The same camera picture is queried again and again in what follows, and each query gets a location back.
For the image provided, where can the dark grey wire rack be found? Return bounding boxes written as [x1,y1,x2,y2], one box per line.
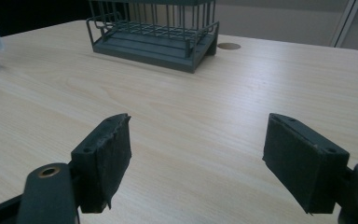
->
[86,0,220,75]

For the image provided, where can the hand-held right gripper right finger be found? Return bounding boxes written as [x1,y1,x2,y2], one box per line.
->
[262,112,351,215]

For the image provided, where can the round table cable hole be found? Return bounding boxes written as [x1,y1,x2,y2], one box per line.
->
[216,42,241,51]

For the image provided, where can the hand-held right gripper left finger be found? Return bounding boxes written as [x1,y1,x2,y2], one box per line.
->
[70,113,132,215]

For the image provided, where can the white metal stand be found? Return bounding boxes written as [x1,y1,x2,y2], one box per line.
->
[329,0,358,49]

